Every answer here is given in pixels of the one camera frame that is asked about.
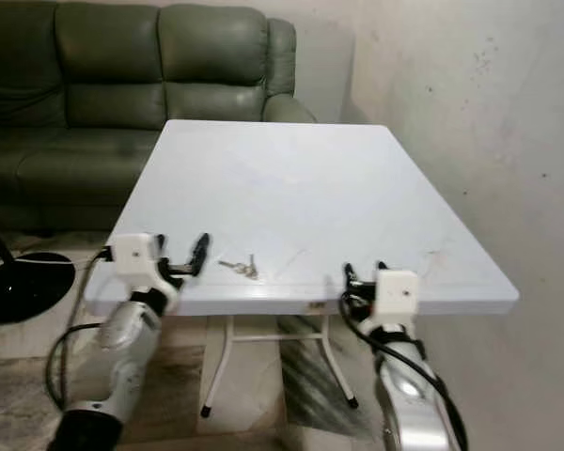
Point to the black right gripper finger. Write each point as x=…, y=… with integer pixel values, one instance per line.
x=350, y=277
x=380, y=269

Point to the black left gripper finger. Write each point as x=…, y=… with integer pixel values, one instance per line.
x=201, y=246

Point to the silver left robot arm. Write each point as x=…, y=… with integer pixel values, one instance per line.
x=132, y=338

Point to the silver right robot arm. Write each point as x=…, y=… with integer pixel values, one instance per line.
x=409, y=404

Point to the black floor fan stand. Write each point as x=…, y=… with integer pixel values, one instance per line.
x=28, y=291

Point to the dark green leather sofa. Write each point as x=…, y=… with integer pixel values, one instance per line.
x=113, y=66

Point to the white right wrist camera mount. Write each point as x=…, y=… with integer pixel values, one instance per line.
x=397, y=293

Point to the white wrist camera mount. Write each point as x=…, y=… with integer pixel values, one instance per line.
x=133, y=256
x=397, y=293

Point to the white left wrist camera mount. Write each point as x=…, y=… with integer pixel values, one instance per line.
x=133, y=256

